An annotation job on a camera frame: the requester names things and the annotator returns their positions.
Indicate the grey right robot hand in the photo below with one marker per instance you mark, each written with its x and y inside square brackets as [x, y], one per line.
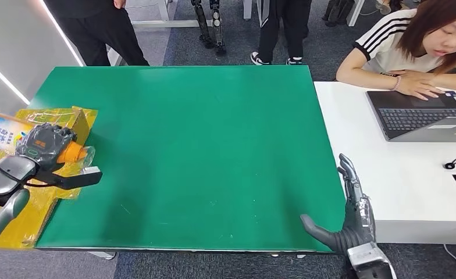
[357, 227]

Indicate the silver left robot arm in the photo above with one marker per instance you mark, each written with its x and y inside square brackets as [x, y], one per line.
[4, 177]

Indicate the white furniture leg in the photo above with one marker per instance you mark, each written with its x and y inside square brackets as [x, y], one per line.
[354, 13]
[247, 9]

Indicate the seated person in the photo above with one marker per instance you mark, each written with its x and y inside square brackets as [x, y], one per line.
[386, 42]

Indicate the yellow taped cardboard box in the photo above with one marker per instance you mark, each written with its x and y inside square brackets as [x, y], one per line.
[35, 215]

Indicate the background humanoid robot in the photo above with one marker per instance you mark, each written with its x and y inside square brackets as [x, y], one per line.
[216, 27]

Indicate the wall light strip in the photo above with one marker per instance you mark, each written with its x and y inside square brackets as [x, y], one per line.
[4, 79]
[60, 32]

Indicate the dark grey laptop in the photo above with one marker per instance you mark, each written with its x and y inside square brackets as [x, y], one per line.
[417, 117]

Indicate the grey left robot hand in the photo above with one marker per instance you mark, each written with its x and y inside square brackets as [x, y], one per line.
[47, 144]

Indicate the standing person in black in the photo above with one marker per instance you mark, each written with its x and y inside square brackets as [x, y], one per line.
[93, 30]

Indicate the orange plastic bottle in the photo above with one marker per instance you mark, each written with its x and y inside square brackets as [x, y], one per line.
[0, 133]

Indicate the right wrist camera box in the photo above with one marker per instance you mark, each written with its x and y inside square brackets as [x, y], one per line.
[370, 263]

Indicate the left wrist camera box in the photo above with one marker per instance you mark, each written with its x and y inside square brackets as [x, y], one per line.
[81, 179]

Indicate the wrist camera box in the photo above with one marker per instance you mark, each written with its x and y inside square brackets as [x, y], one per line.
[81, 179]
[370, 263]

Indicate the white table frame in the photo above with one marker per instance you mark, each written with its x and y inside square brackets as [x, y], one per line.
[166, 23]

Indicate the standing person in pink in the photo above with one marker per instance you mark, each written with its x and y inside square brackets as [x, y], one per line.
[285, 27]

